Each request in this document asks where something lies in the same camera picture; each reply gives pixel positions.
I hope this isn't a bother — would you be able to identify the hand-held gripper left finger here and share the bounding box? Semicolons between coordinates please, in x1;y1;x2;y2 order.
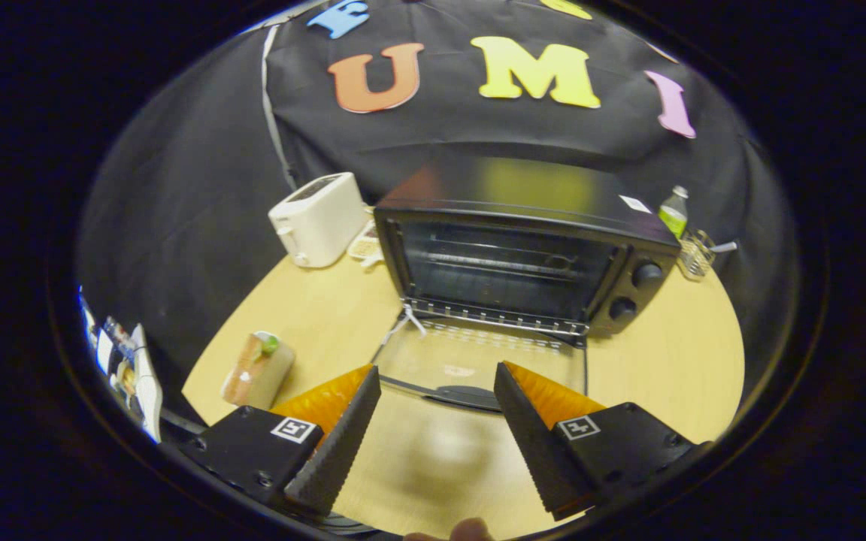
177;364;383;517

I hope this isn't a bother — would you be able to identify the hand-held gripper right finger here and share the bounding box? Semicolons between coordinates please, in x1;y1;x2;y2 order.
493;361;708;522

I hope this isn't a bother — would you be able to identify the toast sandwich with lettuce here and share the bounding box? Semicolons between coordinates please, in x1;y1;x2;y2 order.
221;331;296;410

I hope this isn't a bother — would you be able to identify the black toaster oven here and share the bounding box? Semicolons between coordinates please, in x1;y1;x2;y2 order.
373;158;683;413

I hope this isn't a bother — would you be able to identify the white pop-up toaster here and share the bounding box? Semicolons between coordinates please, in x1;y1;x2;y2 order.
268;172;368;269

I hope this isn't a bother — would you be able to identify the beige waffle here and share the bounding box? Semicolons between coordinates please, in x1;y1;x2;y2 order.
348;222;385;270

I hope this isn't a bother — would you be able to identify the clear bottle with green label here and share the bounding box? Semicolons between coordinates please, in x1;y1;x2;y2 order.
658;186;690;240

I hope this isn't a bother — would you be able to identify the white string tie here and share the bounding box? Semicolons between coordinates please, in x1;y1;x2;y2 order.
392;303;428;339

